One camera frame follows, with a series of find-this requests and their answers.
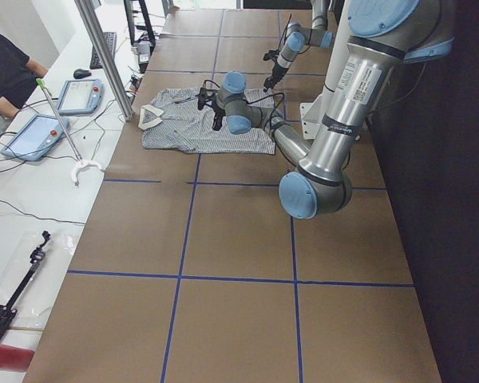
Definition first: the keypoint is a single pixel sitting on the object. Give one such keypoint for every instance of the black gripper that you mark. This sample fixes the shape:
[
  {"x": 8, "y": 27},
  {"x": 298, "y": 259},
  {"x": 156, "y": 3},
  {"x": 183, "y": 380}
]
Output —
[
  {"x": 218, "y": 116},
  {"x": 273, "y": 74}
]

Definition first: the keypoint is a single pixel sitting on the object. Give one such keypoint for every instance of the striped polo shirt white collar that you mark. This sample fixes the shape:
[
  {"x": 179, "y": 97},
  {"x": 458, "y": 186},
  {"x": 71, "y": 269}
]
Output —
[{"x": 172, "y": 121}]

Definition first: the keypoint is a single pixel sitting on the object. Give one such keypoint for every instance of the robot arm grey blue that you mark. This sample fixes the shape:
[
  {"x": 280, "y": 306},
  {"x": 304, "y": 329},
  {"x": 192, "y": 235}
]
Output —
[
  {"x": 372, "y": 38},
  {"x": 295, "y": 38}
]

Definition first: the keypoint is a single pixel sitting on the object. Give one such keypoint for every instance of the far blue teach pendant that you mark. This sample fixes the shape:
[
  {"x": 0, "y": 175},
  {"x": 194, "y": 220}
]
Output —
[{"x": 80, "y": 97}]

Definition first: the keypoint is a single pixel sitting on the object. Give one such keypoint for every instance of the blue teach pendant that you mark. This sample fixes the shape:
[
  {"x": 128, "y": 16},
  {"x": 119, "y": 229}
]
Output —
[
  {"x": 35, "y": 139},
  {"x": 80, "y": 97}
]

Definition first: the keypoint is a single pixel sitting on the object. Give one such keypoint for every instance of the white reacher grabber tool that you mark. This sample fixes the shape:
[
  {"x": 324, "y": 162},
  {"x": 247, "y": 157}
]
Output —
[{"x": 81, "y": 162}]

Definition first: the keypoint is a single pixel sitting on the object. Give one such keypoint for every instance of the black monitor stand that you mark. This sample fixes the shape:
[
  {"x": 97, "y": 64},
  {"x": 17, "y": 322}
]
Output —
[{"x": 144, "y": 45}]

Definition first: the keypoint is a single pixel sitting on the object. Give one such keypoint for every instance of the black computer mouse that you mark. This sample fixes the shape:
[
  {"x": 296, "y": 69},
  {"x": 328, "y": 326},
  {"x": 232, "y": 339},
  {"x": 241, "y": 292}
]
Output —
[{"x": 81, "y": 73}]

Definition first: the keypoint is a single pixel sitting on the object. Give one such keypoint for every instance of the near blue teach pendant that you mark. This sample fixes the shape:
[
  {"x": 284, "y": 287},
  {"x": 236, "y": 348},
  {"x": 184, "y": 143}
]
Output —
[{"x": 35, "y": 139}]

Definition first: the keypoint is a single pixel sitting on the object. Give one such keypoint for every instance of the person in black shirt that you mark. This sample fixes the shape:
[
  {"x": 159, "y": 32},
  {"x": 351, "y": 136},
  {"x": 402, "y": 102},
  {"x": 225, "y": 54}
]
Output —
[{"x": 18, "y": 77}]

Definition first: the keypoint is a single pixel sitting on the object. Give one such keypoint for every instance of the black tripod stick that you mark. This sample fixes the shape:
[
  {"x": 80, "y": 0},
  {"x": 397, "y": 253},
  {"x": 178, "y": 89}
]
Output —
[{"x": 7, "y": 311}]

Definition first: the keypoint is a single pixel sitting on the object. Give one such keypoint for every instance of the red object at corner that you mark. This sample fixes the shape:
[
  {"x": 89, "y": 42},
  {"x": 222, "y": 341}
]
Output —
[{"x": 15, "y": 359}]

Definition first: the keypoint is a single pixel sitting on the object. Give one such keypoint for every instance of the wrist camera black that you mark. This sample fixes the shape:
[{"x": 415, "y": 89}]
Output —
[
  {"x": 271, "y": 55},
  {"x": 205, "y": 98}
]

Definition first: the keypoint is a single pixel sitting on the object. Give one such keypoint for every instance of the aluminium frame post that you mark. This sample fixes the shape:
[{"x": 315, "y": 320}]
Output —
[{"x": 96, "y": 36}]

